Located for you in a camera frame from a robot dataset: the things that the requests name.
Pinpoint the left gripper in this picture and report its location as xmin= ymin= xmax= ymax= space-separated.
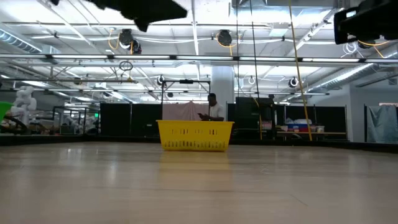
xmin=83 ymin=0 xmax=188 ymax=32

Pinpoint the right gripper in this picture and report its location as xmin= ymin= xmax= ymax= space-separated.
xmin=334 ymin=0 xmax=398 ymax=45

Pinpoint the yellow plastic basket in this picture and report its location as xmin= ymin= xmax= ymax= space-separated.
xmin=156 ymin=119 xmax=235 ymax=152

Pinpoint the long ceiling light bar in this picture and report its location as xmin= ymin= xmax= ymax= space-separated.
xmin=0 ymin=53 xmax=398 ymax=63

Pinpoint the white square pillar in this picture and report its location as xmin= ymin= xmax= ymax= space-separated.
xmin=211 ymin=65 xmax=236 ymax=123

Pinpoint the grey hanging cloth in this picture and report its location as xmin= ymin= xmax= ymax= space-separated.
xmin=366 ymin=105 xmax=398 ymax=144

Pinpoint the pink hanging cloth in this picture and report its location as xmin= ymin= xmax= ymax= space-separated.
xmin=162 ymin=101 xmax=210 ymax=121

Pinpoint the black partition panel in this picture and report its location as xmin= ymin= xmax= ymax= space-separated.
xmin=99 ymin=103 xmax=162 ymax=137
xmin=226 ymin=96 xmax=348 ymax=141

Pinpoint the person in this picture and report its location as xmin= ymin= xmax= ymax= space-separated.
xmin=197 ymin=93 xmax=226 ymax=122

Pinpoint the table with storage bins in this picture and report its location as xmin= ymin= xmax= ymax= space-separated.
xmin=276 ymin=118 xmax=326 ymax=135

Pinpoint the white humanoid robot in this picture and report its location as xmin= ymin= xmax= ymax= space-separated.
xmin=10 ymin=86 xmax=38 ymax=125

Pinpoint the green board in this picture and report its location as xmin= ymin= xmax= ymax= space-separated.
xmin=0 ymin=101 xmax=14 ymax=124

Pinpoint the black metal rig frame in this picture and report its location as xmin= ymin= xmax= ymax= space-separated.
xmin=160 ymin=79 xmax=212 ymax=122

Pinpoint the yellow extension cable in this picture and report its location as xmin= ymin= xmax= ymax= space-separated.
xmin=287 ymin=0 xmax=313 ymax=142

